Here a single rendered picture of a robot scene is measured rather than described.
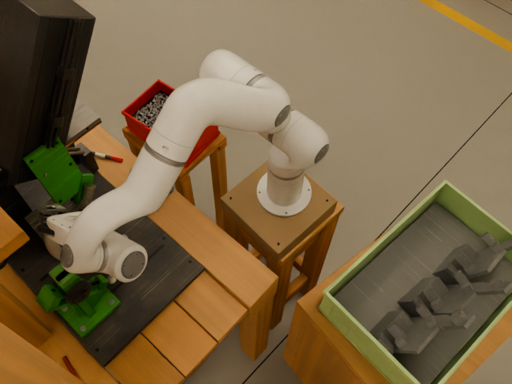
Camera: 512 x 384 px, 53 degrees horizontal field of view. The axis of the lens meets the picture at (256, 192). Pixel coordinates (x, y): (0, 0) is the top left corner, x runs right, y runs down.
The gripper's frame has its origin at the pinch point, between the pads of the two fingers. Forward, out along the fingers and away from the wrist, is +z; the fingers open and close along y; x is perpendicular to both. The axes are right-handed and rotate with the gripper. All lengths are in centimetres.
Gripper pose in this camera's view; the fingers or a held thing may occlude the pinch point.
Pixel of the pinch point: (52, 217)
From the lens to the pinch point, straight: 134.4
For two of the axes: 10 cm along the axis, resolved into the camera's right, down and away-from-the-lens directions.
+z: -7.6, -2.8, 5.8
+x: -1.5, 9.5, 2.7
